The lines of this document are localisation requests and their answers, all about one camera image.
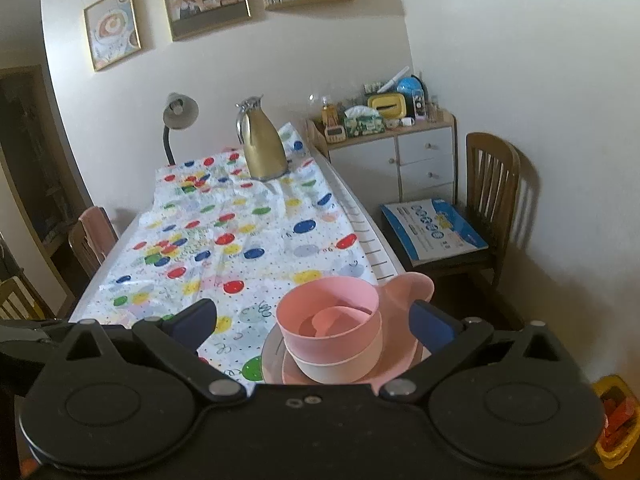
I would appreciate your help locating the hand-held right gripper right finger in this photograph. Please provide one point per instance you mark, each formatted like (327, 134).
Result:
(430, 322)

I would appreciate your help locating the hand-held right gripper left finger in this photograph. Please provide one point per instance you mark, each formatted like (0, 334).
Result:
(197, 322)

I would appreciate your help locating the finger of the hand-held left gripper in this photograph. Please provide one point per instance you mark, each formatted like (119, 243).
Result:
(25, 337)

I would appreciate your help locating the pink mouse-shaped plate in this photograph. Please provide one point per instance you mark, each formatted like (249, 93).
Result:
(405, 287)

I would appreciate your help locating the large white plate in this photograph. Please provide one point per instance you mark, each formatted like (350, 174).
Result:
(270, 360)

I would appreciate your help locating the pink heart-shaped dish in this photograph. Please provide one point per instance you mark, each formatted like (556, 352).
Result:
(330, 322)

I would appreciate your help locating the cream round bowl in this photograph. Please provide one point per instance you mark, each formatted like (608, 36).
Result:
(340, 367)

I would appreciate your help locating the pink round bowl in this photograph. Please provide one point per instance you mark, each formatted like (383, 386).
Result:
(300, 345)

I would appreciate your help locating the wooden chair with black seat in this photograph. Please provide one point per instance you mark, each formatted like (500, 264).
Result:
(20, 300)

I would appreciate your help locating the blue and white flat box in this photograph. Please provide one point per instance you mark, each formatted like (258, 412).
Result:
(430, 230)

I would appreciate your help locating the wooden chair with towel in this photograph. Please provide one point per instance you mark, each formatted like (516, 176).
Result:
(82, 255)

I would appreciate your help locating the balloon-printed tablecloth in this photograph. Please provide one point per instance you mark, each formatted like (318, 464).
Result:
(275, 240)

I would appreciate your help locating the pink towel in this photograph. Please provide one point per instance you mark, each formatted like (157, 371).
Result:
(97, 225)

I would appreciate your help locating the wooden chair with blue box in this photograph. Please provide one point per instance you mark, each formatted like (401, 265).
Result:
(490, 160)

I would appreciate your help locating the white drawer cabinet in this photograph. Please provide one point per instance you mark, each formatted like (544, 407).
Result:
(425, 147)

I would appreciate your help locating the dark wooden bookshelf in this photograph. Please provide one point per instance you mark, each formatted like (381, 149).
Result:
(30, 160)

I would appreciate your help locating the gold thermos jug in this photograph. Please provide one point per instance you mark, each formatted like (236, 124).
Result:
(262, 145)

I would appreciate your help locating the green tissue box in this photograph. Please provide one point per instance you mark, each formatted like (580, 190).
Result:
(365, 125)

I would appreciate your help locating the yellow kitchen timer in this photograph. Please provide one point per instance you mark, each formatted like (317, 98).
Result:
(335, 132)

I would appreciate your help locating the small clear container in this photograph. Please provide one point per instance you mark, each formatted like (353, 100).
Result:
(430, 110)

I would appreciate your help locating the grey gooseneck desk lamp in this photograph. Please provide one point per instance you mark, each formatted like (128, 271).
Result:
(180, 110)

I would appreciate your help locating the cardboard box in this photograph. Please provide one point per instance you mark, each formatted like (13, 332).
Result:
(315, 135)

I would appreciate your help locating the yellow box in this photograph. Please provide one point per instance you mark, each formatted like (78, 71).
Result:
(387, 105)

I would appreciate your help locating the yellow bin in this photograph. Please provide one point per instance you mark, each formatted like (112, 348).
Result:
(615, 460)

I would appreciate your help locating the orange bottle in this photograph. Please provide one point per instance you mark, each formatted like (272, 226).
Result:
(328, 112)

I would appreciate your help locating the blue globe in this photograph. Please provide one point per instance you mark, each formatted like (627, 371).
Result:
(410, 87)

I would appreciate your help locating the white tube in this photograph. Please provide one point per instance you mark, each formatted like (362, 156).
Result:
(395, 79)

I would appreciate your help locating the small framed picture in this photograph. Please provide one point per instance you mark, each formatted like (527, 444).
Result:
(112, 27)

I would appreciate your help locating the large framed picture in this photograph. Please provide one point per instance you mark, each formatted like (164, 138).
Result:
(205, 0)

